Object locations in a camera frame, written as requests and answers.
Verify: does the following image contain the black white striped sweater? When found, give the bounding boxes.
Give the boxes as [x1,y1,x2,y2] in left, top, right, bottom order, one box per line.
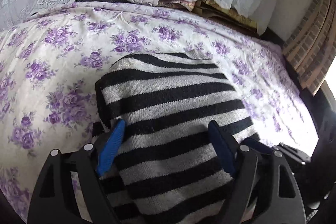
[95,52,257,223]

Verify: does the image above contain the brick pattern curtain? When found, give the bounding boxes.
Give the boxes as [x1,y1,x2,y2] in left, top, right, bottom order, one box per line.
[282,0,335,95]

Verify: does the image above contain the purple floral bed sheet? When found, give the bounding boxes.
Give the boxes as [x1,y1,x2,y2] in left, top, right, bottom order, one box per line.
[1,2,318,220]

